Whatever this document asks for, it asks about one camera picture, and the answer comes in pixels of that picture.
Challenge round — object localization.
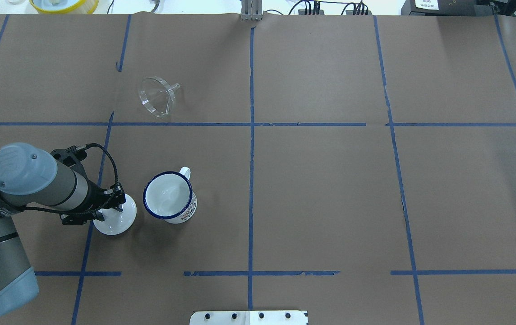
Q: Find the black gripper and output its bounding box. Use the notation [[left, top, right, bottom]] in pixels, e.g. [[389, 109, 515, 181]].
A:
[[60, 184, 126, 225]]

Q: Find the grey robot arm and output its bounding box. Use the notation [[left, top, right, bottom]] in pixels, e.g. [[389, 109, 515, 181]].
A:
[[0, 142, 128, 316]]

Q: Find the white ceramic lid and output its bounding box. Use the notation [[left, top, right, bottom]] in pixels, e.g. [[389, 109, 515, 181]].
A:
[[92, 194, 137, 235]]

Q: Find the white enamel mug blue rim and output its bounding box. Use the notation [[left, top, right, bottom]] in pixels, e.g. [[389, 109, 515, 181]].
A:
[[143, 167, 198, 224]]

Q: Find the yellow tape roll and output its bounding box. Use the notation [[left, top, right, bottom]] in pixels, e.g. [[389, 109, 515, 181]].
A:
[[29, 0, 99, 14]]

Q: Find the black box with label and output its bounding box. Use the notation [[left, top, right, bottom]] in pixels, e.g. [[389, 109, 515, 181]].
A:
[[401, 0, 494, 17]]

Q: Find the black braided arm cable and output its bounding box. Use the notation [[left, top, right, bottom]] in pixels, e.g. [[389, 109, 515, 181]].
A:
[[23, 143, 121, 215]]

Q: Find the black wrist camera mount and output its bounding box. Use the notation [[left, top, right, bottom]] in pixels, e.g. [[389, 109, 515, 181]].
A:
[[50, 145, 87, 178]]

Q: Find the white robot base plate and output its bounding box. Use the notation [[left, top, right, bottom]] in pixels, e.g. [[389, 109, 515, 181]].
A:
[[189, 310, 309, 325]]

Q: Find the aluminium frame post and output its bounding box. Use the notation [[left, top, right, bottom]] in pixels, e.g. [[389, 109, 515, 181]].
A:
[[240, 0, 263, 21]]

